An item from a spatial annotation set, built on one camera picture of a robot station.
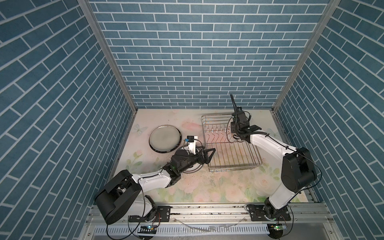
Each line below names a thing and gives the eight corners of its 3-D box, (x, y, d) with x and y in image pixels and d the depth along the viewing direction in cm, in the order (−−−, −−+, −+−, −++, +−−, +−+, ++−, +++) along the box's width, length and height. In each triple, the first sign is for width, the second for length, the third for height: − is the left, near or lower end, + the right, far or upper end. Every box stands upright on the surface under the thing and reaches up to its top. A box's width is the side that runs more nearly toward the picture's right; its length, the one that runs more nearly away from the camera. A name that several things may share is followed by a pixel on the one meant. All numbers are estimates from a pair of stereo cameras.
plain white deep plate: (147, 153, 97) (145, 150, 94) (153, 128, 110) (152, 125, 108) (180, 153, 97) (179, 150, 94) (182, 128, 111) (182, 125, 108)
